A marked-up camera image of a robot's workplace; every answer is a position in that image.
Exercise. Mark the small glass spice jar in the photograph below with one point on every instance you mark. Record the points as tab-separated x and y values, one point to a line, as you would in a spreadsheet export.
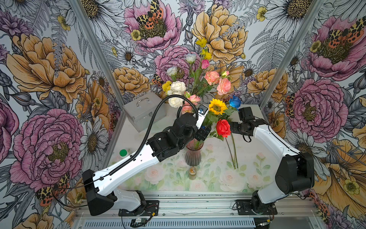
192	173

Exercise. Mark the small yellow wildflower sprig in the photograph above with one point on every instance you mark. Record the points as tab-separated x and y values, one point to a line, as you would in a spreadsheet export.
204	50

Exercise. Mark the front ribbed glass vase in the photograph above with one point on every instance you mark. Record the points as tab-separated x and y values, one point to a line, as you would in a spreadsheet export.
193	155

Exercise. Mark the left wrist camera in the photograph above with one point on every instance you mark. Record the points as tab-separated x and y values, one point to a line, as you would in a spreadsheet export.
202	112

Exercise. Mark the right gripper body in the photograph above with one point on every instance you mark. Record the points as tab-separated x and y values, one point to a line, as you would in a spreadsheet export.
238	128

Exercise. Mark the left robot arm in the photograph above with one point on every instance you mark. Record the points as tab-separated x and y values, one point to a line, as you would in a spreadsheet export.
102	192

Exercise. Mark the green cap white bottle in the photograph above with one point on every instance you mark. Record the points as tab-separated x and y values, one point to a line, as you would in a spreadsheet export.
123	153

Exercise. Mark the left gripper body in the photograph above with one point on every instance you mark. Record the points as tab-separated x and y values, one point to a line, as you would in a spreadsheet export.
200	134

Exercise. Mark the large sunflower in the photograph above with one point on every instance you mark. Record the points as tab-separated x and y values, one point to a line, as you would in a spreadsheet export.
231	155

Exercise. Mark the grey metal case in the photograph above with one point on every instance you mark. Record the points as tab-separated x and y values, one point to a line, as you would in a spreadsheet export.
140	111

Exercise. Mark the floral table mat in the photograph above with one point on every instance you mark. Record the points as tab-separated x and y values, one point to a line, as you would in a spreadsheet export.
213	174

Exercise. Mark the white rose bunch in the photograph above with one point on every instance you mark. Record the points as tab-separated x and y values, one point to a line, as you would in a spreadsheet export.
176	88

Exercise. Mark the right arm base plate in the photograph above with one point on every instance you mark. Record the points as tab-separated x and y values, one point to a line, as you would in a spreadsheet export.
248	207

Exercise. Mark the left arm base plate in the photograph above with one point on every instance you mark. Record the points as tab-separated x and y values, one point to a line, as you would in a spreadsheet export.
146	209

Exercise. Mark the aluminium rail frame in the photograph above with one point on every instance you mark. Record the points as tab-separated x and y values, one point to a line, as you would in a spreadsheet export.
188	210

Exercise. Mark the pink rose bunch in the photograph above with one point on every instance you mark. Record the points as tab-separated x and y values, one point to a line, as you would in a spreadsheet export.
217	76

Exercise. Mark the yellow ranunculus flower stem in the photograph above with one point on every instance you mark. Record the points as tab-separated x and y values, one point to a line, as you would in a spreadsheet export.
235	153

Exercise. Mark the red rose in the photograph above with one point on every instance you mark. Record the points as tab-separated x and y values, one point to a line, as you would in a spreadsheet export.
223	129

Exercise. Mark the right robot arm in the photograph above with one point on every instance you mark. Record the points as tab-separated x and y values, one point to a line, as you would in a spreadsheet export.
295	172

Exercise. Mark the blue rose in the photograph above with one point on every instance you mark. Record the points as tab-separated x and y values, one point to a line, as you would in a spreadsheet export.
235	102

